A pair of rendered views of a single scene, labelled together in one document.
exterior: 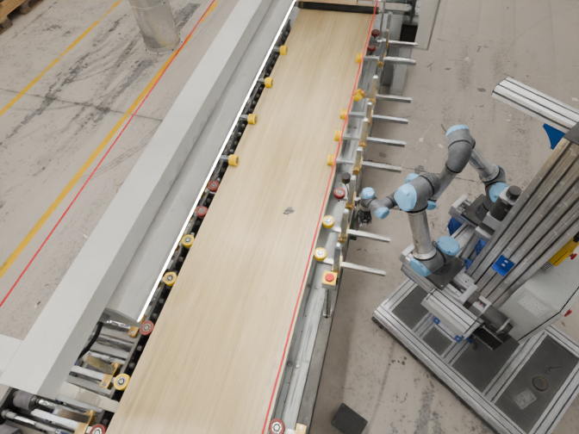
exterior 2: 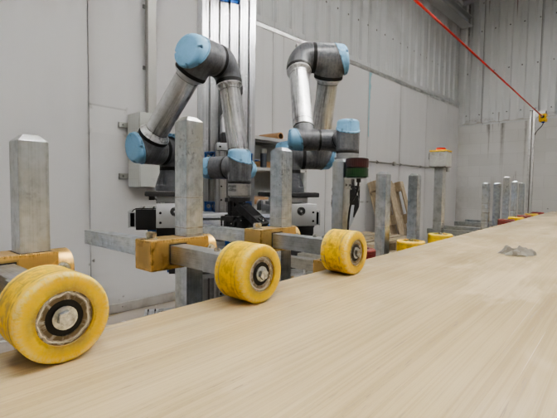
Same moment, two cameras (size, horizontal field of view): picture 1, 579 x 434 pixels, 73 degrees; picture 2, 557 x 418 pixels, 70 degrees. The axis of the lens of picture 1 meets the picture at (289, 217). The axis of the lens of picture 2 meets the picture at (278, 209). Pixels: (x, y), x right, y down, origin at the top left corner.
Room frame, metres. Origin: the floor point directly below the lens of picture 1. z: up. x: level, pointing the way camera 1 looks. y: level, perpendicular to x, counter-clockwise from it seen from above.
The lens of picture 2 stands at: (2.63, -0.20, 1.06)
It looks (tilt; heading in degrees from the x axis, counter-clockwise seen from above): 3 degrees down; 201
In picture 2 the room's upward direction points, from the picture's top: 1 degrees clockwise
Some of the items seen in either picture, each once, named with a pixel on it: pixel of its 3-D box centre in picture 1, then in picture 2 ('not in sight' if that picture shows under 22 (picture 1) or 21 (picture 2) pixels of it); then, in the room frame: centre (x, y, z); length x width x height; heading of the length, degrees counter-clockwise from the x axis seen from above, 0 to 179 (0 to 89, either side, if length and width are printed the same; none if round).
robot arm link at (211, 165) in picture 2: not in sight; (220, 167); (1.44, -0.88, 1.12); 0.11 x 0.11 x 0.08; 77
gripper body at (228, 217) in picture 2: not in sight; (237, 215); (1.47, -0.79, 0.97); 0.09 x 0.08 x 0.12; 70
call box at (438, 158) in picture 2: (329, 281); (440, 159); (0.85, -0.17, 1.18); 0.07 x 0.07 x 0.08; 70
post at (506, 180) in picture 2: not in sight; (506, 213); (-0.32, 0.25, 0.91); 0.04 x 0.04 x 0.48; 70
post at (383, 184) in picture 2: (344, 231); (381, 246); (1.33, -0.35, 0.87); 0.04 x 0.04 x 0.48; 70
